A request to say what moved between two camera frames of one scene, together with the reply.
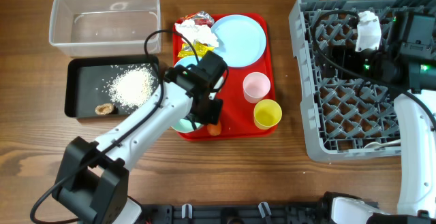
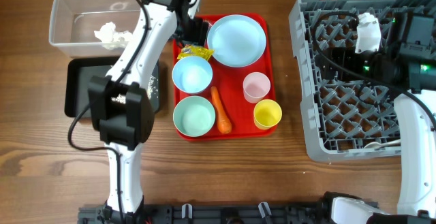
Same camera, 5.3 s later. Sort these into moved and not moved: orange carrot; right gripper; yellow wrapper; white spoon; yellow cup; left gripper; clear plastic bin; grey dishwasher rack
Moved: left gripper; orange carrot
Not moved: yellow wrapper; right gripper; white spoon; clear plastic bin; yellow cup; grey dishwasher rack
